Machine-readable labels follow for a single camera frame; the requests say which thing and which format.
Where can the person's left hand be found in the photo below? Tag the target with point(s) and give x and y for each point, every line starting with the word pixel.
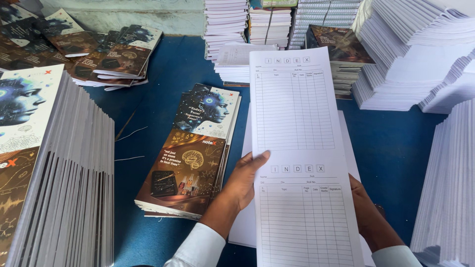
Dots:
pixel 239 185

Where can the person's right hand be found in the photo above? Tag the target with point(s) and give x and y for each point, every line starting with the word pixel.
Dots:
pixel 362 204

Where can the white printed index sheet bundle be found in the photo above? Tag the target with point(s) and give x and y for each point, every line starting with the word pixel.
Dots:
pixel 297 118

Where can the plain white paper stack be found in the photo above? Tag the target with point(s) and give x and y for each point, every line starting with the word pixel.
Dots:
pixel 243 222

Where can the small stack of cover-printed notebooks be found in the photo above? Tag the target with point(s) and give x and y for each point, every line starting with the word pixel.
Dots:
pixel 189 159

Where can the leaning white paper stack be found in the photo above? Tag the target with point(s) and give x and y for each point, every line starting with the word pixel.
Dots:
pixel 449 193

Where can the straight white thread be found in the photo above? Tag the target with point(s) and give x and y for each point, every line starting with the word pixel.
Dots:
pixel 130 158

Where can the curved white thread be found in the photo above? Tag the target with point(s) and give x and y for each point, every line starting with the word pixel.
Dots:
pixel 131 133

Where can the low stack of index sheets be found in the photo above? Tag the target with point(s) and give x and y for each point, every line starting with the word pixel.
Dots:
pixel 233 63

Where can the thin brown stick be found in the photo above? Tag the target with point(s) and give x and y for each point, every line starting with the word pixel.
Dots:
pixel 125 126

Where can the large fanned white paper stacks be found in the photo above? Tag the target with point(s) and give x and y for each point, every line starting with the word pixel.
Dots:
pixel 415 59

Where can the notebook stack with brown cover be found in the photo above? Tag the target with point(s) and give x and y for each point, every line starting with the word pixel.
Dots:
pixel 343 48

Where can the white-edged notebook stack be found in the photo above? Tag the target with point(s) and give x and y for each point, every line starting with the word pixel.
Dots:
pixel 225 22

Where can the tall stack of face-cover notebooks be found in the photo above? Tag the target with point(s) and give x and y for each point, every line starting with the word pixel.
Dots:
pixel 55 178

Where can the green book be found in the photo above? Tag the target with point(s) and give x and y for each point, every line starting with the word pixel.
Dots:
pixel 278 3

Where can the spiral-bound notebook stack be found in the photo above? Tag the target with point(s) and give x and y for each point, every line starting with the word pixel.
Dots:
pixel 326 13

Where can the scattered heap of dark notebooks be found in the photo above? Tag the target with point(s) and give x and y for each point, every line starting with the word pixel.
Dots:
pixel 74 48

